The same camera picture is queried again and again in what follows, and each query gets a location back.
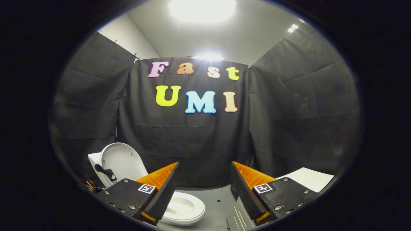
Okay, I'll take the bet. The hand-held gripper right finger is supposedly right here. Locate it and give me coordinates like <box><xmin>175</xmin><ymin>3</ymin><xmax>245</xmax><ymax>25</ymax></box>
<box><xmin>230</xmin><ymin>161</ymin><xmax>317</xmax><ymax>224</ymax></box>

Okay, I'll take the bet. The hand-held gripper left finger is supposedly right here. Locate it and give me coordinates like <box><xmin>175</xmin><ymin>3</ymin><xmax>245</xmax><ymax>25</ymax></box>
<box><xmin>103</xmin><ymin>161</ymin><xmax>179</xmax><ymax>224</ymax></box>

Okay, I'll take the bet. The white toilet lid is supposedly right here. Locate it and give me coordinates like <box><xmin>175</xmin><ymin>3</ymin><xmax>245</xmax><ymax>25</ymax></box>
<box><xmin>99</xmin><ymin>143</ymin><xmax>149</xmax><ymax>188</ymax></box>

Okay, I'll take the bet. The white ceramic toilet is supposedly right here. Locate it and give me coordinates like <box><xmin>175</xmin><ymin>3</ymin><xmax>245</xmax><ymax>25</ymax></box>
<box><xmin>88</xmin><ymin>152</ymin><xmax>206</xmax><ymax>227</ymax></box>

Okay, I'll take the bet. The black backdrop cloth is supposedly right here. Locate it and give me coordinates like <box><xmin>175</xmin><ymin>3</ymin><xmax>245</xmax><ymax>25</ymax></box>
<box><xmin>50</xmin><ymin>30</ymin><xmax>362</xmax><ymax>188</ymax></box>

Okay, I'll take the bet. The grey white cabinet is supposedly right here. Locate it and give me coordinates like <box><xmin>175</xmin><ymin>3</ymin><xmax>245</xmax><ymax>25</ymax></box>
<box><xmin>226</xmin><ymin>167</ymin><xmax>334</xmax><ymax>230</ymax></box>

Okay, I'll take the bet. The orange black tool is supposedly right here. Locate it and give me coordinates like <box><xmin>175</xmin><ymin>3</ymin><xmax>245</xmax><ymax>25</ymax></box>
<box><xmin>85</xmin><ymin>180</ymin><xmax>105</xmax><ymax>193</ymax></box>

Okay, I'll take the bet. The narrow ceiling light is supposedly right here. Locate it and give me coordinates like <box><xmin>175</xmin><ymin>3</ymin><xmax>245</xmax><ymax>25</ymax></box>
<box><xmin>193</xmin><ymin>54</ymin><xmax>224</xmax><ymax>61</ymax></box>

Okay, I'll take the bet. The large ceiling light panel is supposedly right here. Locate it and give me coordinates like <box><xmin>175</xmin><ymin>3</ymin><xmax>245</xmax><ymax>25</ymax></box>
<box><xmin>169</xmin><ymin>0</ymin><xmax>236</xmax><ymax>23</ymax></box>

